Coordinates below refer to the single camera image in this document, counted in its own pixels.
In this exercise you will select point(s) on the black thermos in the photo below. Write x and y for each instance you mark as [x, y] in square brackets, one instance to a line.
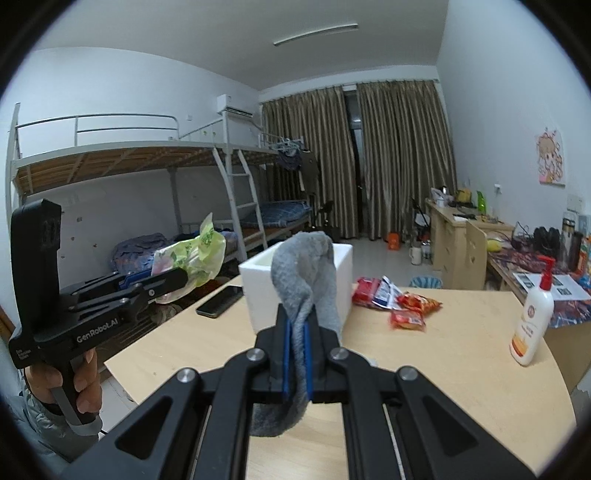
[576, 251]

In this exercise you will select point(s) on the white air conditioner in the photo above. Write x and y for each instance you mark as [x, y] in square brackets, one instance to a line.
[234, 105]

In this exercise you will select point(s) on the brown curtain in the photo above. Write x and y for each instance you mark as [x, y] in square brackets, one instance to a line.
[406, 157]
[314, 157]

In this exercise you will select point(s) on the blue orange plaid quilt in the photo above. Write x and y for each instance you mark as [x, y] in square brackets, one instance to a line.
[136, 251]

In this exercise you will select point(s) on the light wooden desk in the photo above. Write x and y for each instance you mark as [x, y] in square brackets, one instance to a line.
[448, 244]

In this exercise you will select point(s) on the silver thermos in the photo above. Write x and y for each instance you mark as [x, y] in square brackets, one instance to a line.
[568, 235]

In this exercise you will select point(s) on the dark blue white snack packet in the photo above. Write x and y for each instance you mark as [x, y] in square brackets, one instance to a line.
[388, 295]

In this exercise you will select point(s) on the blue striped trash bin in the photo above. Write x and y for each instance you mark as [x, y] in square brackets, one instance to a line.
[425, 282]

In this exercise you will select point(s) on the person's left hand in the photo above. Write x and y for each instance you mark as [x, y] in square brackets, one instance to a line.
[87, 378]

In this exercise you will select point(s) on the blue plaid bedding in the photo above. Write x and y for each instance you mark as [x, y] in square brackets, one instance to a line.
[279, 212]

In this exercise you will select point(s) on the wooden chair with smiley cutout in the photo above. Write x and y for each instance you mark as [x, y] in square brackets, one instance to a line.
[476, 258]

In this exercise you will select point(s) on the black headphones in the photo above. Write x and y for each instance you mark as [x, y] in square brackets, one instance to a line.
[547, 237]

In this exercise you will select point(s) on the row of toiletry bottles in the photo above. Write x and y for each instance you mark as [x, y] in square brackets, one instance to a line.
[586, 249]

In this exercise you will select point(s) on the white foam box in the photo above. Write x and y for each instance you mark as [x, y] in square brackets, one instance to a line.
[258, 295]

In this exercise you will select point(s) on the white bed ladder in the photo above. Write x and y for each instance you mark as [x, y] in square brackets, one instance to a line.
[247, 203]

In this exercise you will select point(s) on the black smartphone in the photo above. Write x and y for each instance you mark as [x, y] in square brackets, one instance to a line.
[220, 301]

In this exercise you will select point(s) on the printed plastic bag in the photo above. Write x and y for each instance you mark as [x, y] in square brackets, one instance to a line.
[198, 258]

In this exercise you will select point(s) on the person's left forearm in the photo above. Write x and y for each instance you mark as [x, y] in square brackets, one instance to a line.
[51, 429]

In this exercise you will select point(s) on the white metal bunk bed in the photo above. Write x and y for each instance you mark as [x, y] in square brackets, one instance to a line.
[115, 157]
[286, 217]

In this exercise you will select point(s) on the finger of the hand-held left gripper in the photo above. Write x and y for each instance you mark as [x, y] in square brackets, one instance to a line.
[166, 281]
[136, 280]

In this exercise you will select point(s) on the green bottle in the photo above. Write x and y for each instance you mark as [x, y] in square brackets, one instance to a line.
[481, 202]

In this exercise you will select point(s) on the yellow object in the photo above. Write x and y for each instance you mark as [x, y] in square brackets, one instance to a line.
[494, 244]

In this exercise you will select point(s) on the black folding chair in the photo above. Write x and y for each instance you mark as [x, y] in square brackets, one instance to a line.
[323, 214]

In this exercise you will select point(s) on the yellow box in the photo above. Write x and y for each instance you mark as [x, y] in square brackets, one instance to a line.
[465, 196]

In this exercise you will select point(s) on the hanging dark clothes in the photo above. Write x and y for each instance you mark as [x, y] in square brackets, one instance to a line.
[298, 161]

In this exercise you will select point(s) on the cartoon wall poster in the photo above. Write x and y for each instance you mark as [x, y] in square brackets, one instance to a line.
[551, 159]

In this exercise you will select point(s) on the desk with patterned cover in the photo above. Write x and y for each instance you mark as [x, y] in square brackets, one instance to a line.
[568, 314]

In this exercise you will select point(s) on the orange container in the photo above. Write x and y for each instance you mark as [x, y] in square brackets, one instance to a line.
[393, 241]

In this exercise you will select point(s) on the white lotion pump bottle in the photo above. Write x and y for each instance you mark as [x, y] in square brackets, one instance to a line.
[531, 327]

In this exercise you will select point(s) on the grey sock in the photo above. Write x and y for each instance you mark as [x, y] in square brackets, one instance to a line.
[304, 272]

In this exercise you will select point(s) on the printed paper sheets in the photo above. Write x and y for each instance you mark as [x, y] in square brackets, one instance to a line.
[568, 284]

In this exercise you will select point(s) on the white kettle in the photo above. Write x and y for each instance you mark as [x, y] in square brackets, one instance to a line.
[442, 198]

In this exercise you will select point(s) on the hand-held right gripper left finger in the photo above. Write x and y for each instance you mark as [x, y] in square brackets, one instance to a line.
[288, 364]

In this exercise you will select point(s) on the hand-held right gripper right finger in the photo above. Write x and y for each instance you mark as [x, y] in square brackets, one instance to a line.
[310, 364]

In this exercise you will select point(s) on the ceiling tube light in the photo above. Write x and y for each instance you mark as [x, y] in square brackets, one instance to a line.
[316, 34]

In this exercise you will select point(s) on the black tripod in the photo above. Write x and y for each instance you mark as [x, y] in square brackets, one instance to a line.
[421, 221]

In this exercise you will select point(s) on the white mug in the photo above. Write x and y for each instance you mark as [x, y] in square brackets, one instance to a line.
[416, 256]

